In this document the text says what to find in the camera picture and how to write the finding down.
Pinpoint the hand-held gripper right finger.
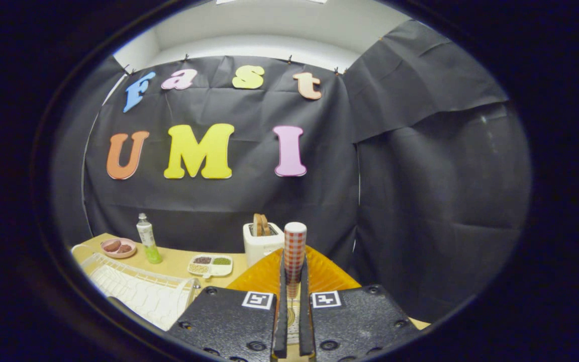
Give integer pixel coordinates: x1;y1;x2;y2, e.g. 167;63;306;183
299;245;421;362

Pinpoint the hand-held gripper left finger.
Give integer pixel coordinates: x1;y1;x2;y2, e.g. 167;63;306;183
166;246;288;362

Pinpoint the spoon with pink checkered handle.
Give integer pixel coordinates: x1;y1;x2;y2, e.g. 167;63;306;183
283;222;308;300

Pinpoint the white wire dish rack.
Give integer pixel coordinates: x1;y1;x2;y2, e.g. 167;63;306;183
71;244;201;332

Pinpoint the white divided dish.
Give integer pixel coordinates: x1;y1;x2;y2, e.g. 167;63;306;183
187;254;233;279

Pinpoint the pink plate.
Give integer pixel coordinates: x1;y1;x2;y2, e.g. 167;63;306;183
101;238;137;259

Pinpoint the white toaster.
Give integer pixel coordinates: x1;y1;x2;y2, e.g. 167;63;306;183
243;222;285;268

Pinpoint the brown bread slice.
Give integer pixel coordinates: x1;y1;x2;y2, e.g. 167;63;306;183
253;213;271;237

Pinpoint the green drink bottle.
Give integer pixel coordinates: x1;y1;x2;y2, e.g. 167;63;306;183
136;213;163;264

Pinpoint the black backdrop cloth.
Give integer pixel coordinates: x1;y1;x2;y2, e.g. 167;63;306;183
51;19;531;322

